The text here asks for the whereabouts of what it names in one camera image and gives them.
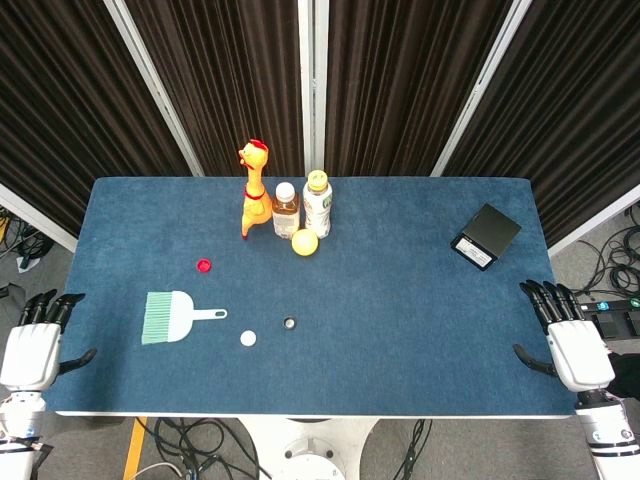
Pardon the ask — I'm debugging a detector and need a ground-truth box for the yellow floor tape strip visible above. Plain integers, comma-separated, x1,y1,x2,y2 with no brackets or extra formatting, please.
122,417,149,480

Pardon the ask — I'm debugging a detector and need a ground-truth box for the white partition frame post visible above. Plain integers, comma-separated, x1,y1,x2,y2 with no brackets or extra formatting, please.
547,183,640,257
103,0,204,177
0,182,79,254
297,0,330,177
430,0,532,177

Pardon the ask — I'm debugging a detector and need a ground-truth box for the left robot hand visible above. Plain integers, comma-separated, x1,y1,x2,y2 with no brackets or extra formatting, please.
0,288,98,392

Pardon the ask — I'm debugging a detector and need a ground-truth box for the yellow ball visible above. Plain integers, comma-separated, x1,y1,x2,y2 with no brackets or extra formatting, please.
291,228,320,258

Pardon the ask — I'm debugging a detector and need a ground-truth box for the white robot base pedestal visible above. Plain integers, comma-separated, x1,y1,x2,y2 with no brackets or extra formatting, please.
239,417,379,480

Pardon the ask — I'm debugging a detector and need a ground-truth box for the white green drink bottle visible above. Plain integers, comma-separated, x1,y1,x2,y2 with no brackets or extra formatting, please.
302,169,334,240

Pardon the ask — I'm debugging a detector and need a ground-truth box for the black floor cable bundle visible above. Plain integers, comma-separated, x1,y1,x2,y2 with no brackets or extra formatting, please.
134,417,261,480
554,199,640,301
0,207,55,274

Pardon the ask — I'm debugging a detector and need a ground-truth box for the black power strip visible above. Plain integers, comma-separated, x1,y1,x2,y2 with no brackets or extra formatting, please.
574,297,640,339

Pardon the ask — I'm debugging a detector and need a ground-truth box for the yellow rubber chicken toy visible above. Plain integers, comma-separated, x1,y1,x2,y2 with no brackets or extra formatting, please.
238,138,274,241

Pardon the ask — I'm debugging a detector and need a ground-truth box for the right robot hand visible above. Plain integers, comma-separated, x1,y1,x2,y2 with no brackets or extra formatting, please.
513,279,616,394

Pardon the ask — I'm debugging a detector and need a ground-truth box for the amber tea bottle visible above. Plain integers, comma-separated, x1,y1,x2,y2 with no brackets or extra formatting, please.
271,181,302,240

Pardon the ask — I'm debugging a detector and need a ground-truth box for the dark pleated curtain panel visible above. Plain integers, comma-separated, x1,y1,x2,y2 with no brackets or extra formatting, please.
124,0,305,177
324,0,514,177
0,0,194,239
442,0,640,247

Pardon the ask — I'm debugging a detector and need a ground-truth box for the blue table cloth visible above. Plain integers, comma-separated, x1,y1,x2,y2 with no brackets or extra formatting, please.
42,176,587,417

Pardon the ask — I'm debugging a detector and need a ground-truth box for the black box with white label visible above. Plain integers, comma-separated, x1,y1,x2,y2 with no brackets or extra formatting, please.
449,202,523,272

